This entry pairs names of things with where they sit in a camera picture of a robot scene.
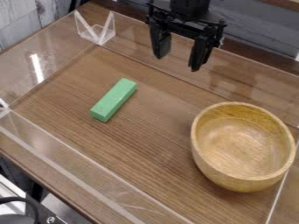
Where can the clear acrylic corner bracket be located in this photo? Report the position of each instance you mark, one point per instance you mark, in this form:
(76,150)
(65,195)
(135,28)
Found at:
(99,34)

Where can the clear acrylic tray wall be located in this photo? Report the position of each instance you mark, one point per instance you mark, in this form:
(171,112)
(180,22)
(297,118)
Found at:
(124,171)

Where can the light wooden bowl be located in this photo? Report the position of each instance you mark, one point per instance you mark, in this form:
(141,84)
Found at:
(241,146)

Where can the green rectangular block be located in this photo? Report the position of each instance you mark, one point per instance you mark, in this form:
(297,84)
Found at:
(112,100)

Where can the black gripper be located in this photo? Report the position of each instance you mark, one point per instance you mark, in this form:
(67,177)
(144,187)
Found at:
(188,18)

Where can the black bracket with screw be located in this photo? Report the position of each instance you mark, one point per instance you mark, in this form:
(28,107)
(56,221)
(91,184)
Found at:
(48,216)

